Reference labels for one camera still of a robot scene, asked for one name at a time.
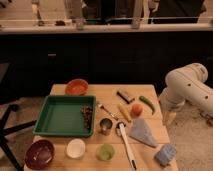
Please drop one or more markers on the small metal cup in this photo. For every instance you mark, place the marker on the small metal cup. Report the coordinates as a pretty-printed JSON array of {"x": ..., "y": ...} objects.
[{"x": 106, "y": 126}]

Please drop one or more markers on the green plastic cup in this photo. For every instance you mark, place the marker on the green plastic cup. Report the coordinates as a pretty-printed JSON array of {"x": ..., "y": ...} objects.
[{"x": 105, "y": 152}]

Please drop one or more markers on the bunch of dark grapes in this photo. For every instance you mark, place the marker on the bunch of dark grapes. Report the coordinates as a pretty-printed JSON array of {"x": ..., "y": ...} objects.
[{"x": 87, "y": 113}]

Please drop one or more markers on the dark red bowl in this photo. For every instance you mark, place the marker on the dark red bowl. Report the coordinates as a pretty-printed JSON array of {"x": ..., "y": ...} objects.
[{"x": 39, "y": 155}]

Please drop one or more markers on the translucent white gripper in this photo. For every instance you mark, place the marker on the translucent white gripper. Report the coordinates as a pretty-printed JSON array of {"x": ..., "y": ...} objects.
[{"x": 168, "y": 117}]

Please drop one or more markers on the orange bowl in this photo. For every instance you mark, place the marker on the orange bowl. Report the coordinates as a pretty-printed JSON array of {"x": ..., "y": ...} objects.
[{"x": 76, "y": 87}]

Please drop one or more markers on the grey blue cloth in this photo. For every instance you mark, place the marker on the grey blue cloth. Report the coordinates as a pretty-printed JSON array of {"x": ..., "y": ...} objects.
[{"x": 141, "y": 132}]

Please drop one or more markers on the blue sponge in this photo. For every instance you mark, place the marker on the blue sponge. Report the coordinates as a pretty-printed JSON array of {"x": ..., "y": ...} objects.
[{"x": 165, "y": 155}]

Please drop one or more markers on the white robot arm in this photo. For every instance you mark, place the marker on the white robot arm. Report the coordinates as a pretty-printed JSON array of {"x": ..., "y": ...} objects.
[{"x": 186, "y": 84}]

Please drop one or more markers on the green chili pepper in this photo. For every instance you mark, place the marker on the green chili pepper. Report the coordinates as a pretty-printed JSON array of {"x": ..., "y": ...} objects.
[{"x": 148, "y": 103}]

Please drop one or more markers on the metal fork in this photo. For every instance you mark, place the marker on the metal fork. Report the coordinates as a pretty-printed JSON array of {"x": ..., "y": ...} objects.
[{"x": 101, "y": 106}]

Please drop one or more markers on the orange peach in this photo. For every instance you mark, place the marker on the orange peach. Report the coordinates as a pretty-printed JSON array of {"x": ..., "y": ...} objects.
[{"x": 136, "y": 110}]

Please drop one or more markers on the dark rectangular brush block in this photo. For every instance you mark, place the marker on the dark rectangular brush block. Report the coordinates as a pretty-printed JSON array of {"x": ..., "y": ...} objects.
[{"x": 125, "y": 96}]

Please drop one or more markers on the green plastic tray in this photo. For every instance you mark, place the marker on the green plastic tray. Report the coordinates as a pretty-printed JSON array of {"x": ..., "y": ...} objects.
[{"x": 61, "y": 115}]

